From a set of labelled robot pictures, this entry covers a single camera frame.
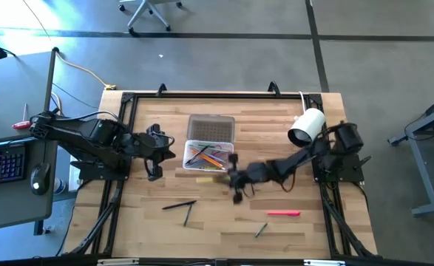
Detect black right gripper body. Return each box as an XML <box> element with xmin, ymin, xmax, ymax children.
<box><xmin>226</xmin><ymin>152</ymin><xmax>257</xmax><ymax>205</ymax></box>

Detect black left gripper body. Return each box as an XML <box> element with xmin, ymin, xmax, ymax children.
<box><xmin>141</xmin><ymin>123</ymin><xmax>176</xmax><ymax>183</ymax></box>

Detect orange pencil with eraser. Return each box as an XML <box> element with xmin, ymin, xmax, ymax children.
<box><xmin>191</xmin><ymin>147</ymin><xmax>223</xmax><ymax>166</ymax></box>
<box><xmin>190</xmin><ymin>150</ymin><xmax>226</xmax><ymax>171</ymax></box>

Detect purple-handled scissors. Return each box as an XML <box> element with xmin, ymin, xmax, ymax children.
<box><xmin>201</xmin><ymin>143</ymin><xmax>233</xmax><ymax>163</ymax></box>

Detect black pen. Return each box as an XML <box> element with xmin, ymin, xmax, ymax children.
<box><xmin>161</xmin><ymin>199</ymin><xmax>198</xmax><ymax>211</ymax></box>
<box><xmin>185</xmin><ymin>144</ymin><xmax>211</xmax><ymax>166</ymax></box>

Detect clear plastic supply box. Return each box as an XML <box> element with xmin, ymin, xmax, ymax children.
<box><xmin>181</xmin><ymin>113</ymin><xmax>237</xmax><ymax>173</ymax></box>

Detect green ballpoint pen with print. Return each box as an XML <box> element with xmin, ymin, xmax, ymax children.
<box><xmin>183</xmin><ymin>202</ymin><xmax>194</xmax><ymax>228</ymax></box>

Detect orange-red highlighter pen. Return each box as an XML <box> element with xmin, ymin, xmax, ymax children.
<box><xmin>266</xmin><ymin>210</ymin><xmax>302</xmax><ymax>217</ymax></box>

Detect dark green slim marker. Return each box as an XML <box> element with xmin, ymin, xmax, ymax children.
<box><xmin>254</xmin><ymin>222</ymin><xmax>269</xmax><ymax>239</ymax></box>

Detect white box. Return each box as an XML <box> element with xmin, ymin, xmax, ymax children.
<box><xmin>68</xmin><ymin>154</ymin><xmax>83</xmax><ymax>194</ymax></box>

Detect white and blue cup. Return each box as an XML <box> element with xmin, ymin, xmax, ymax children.
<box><xmin>53</xmin><ymin>177</ymin><xmax>67</xmax><ymax>195</ymax></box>

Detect black computer mouse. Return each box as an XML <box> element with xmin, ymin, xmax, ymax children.
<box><xmin>29</xmin><ymin>162</ymin><xmax>52</xmax><ymax>197</ymax></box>

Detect office chair base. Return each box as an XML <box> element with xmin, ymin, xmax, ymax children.
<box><xmin>118</xmin><ymin>0</ymin><xmax>184</xmax><ymax>38</ymax></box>

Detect backlit black keyboard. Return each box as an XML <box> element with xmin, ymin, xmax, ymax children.
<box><xmin>0</xmin><ymin>143</ymin><xmax>27</xmax><ymax>187</ymax></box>

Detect grey desk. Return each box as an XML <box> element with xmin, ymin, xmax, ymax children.
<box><xmin>0</xmin><ymin>50</ymin><xmax>59</xmax><ymax>233</ymax></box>

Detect black aluminium table frame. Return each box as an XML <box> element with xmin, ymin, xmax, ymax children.
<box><xmin>65</xmin><ymin>90</ymin><xmax>379</xmax><ymax>259</ymax></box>

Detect black table edge rail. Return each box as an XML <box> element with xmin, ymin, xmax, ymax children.
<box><xmin>0</xmin><ymin>253</ymin><xmax>434</xmax><ymax>266</ymax></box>

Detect white cylindrical camera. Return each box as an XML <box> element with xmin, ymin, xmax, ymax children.
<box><xmin>287</xmin><ymin>107</ymin><xmax>327</xmax><ymax>149</ymax></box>

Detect thin black floor cable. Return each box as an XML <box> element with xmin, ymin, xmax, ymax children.
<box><xmin>51</xmin><ymin>82</ymin><xmax>100</xmax><ymax>111</ymax></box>

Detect yellow extension cable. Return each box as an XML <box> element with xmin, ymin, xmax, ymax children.
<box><xmin>55</xmin><ymin>51</ymin><xmax>118</xmax><ymax>91</ymax></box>

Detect silver bracket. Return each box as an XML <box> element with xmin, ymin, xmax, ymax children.
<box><xmin>303</xmin><ymin>259</ymin><xmax>347</xmax><ymax>266</ymax></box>
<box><xmin>97</xmin><ymin>258</ymin><xmax>140</xmax><ymax>266</ymax></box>

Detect red-handled screwdriver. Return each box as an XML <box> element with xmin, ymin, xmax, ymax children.
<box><xmin>10</xmin><ymin>103</ymin><xmax>35</xmax><ymax>131</ymax></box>

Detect grey metal cart frame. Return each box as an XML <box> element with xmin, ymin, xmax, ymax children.
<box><xmin>387</xmin><ymin>93</ymin><xmax>434</xmax><ymax>218</ymax></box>

